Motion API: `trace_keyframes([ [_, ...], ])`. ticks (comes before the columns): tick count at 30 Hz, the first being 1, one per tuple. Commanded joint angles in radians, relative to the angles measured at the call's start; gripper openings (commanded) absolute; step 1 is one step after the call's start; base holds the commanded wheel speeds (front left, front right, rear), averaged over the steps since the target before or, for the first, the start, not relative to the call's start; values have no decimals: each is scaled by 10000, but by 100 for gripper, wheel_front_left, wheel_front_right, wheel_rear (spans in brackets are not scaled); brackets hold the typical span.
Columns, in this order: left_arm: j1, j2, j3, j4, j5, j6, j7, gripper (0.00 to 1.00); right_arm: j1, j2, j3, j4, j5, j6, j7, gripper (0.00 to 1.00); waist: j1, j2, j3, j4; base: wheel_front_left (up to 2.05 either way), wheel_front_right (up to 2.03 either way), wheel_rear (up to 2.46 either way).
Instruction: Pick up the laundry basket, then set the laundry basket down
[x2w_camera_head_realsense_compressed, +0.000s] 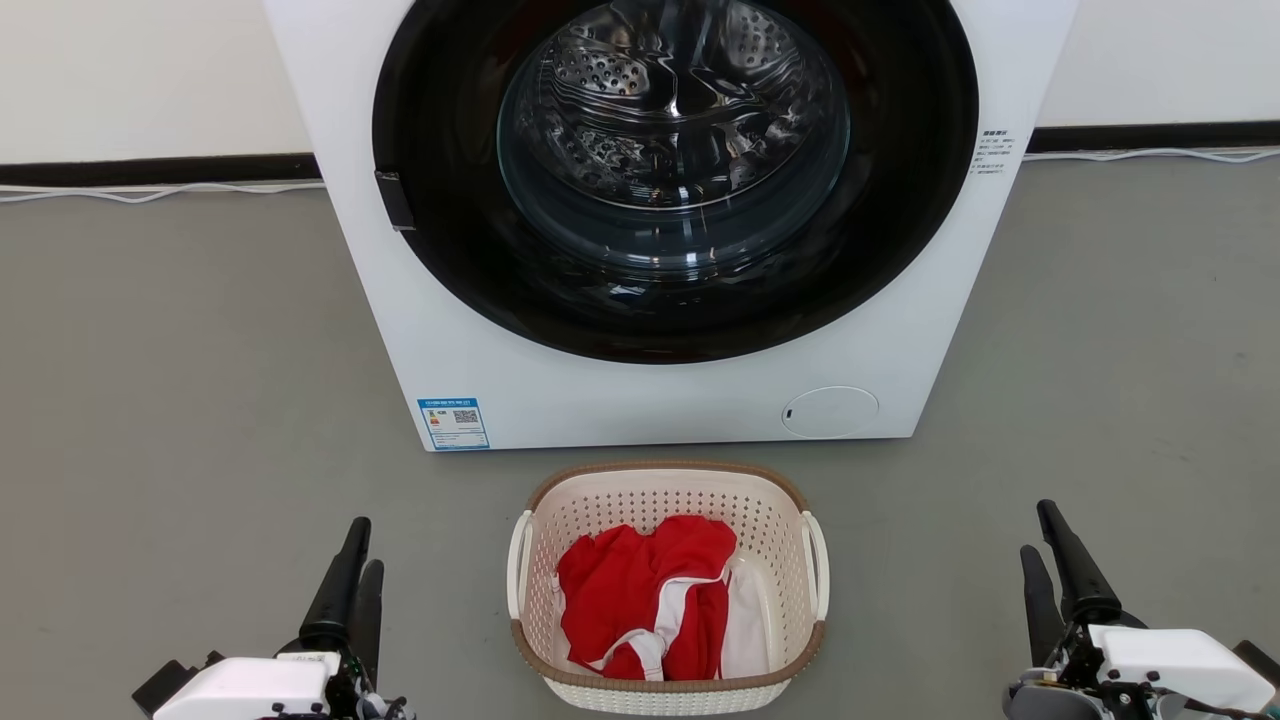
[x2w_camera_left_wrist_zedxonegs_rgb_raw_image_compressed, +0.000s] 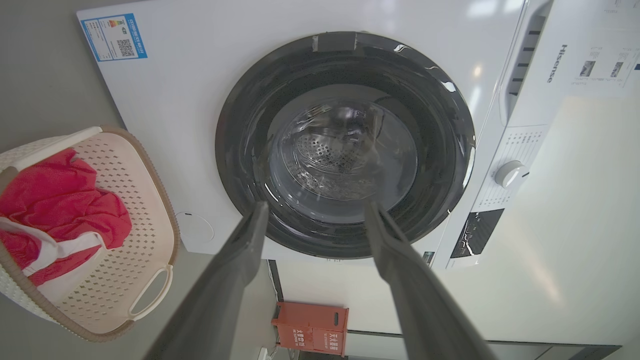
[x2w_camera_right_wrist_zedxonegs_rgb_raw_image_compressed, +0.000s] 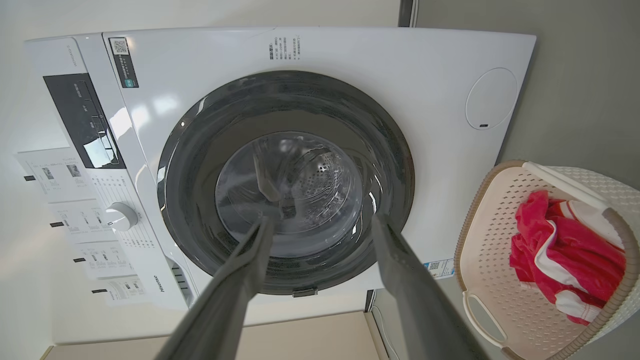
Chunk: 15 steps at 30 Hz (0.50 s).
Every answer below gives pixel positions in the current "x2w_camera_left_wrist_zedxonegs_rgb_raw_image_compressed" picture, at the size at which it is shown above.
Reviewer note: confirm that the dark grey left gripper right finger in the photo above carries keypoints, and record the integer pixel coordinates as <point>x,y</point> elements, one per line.
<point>425,310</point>

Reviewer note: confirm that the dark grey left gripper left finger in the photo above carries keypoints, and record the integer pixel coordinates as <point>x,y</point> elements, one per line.
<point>215,300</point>

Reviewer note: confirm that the cream perforated laundry basket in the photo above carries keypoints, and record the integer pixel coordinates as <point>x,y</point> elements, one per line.
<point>145,200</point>

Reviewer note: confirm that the small text sticker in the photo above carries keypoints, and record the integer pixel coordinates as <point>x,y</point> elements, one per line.
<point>428,258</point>

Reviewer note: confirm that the round white filter cover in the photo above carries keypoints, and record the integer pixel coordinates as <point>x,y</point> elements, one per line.
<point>194,228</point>

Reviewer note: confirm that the black washer display panel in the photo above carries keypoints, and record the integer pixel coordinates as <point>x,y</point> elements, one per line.
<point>477,232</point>

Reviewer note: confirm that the red fire equipment box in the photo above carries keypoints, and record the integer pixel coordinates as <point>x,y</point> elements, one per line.
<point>310,327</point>

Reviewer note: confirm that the white cloth garment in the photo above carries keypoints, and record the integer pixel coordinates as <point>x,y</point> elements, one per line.
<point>65,282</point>

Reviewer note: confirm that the white washer control knob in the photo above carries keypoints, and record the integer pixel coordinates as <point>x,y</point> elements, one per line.
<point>510,174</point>

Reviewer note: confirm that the white front-load washing machine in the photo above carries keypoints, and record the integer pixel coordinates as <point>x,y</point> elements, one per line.
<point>175,125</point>

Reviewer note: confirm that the red garment with white trim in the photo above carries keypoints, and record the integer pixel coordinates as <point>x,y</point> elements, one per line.
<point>60,200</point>

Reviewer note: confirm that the black round washer door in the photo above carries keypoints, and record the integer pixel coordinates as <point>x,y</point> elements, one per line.
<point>450,125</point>

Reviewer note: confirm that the white detergent drawer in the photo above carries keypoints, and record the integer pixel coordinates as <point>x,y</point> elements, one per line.
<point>542,60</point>

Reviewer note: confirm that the blue energy label sticker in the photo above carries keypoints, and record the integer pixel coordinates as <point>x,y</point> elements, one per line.
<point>114,37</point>

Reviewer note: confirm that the printed paper sheet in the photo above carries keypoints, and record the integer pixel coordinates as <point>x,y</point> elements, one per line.
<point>607,55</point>

